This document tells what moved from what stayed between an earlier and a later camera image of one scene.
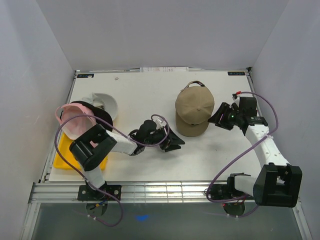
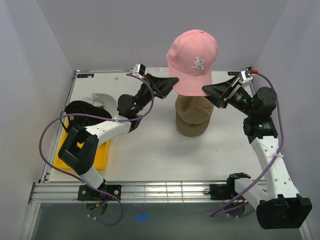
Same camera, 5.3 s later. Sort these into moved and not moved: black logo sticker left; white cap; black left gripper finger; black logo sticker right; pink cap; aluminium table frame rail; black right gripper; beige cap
Moved: black left gripper finger; black right gripper; pink cap
Not moved: black logo sticker right; black logo sticker left; white cap; beige cap; aluminium table frame rail
